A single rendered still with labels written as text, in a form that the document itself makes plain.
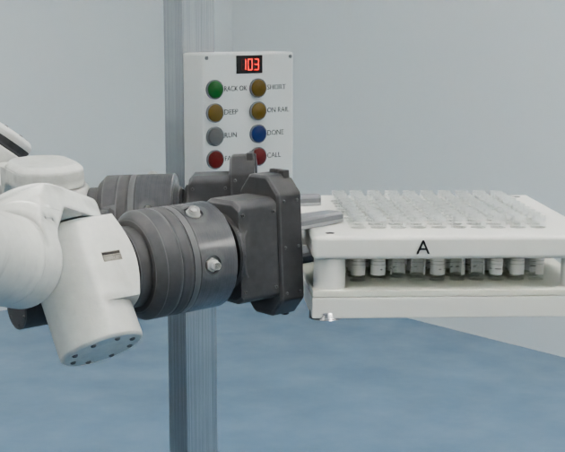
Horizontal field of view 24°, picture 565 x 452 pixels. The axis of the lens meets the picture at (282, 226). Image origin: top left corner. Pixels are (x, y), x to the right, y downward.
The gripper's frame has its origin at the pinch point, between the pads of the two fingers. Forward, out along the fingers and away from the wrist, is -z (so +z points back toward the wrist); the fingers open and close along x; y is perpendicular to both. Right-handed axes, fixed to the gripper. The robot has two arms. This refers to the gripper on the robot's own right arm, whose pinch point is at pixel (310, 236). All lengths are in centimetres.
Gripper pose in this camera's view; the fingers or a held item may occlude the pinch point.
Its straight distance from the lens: 114.1
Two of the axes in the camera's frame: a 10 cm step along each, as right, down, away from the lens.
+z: -7.9, 1.3, -6.0
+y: 6.1, 1.0, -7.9
